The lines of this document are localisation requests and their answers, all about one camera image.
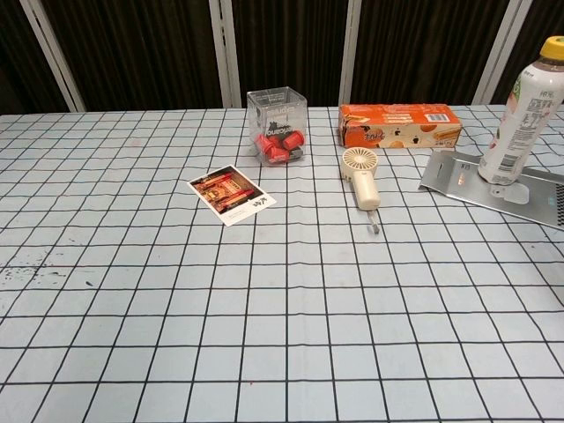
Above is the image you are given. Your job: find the photo postcard with white border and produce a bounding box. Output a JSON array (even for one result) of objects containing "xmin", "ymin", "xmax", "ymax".
[{"xmin": 187, "ymin": 164, "xmax": 278, "ymax": 228}]

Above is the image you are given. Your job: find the blue checkered tablecloth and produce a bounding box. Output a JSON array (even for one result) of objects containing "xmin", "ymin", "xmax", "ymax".
[{"xmin": 0, "ymin": 104, "xmax": 564, "ymax": 423}]

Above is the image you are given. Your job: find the cream handheld fan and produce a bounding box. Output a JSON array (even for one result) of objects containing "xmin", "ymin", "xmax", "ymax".
[{"xmin": 338, "ymin": 146, "xmax": 381, "ymax": 212}]

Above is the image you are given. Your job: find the flat stainless steel grater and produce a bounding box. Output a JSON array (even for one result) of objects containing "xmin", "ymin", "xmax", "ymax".
[{"xmin": 417, "ymin": 148, "xmax": 564, "ymax": 231}]

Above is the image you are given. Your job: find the orange biscuit carton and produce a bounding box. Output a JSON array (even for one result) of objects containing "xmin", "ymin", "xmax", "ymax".
[{"xmin": 338, "ymin": 103, "xmax": 464, "ymax": 149}]

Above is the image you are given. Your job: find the white drink bottle yellow cap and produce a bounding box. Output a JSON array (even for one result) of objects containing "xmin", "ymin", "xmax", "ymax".
[{"xmin": 478, "ymin": 35, "xmax": 564, "ymax": 187}]

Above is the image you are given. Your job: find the clear acrylic capsule box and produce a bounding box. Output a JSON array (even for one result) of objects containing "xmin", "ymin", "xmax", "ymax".
[{"xmin": 246, "ymin": 85, "xmax": 309, "ymax": 167}]

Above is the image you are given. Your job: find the white frame post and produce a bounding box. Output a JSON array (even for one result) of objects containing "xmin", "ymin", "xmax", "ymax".
[
  {"xmin": 208, "ymin": 0, "xmax": 244, "ymax": 108},
  {"xmin": 338, "ymin": 0, "xmax": 363, "ymax": 108},
  {"xmin": 472, "ymin": 0, "xmax": 535, "ymax": 106},
  {"xmin": 19, "ymin": 0, "xmax": 86, "ymax": 112}
]

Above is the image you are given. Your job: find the dark pleated curtain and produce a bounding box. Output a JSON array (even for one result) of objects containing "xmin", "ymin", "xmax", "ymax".
[{"xmin": 0, "ymin": 0, "xmax": 564, "ymax": 114}]

